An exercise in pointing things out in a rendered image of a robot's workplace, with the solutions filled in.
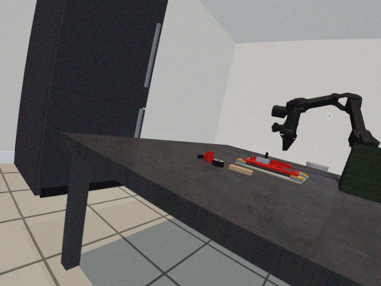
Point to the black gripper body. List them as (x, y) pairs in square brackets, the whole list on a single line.
[(290, 128)]

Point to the tan rectangular block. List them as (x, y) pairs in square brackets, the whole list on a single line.
[(240, 170)]

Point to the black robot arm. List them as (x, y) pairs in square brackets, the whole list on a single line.
[(359, 134)]

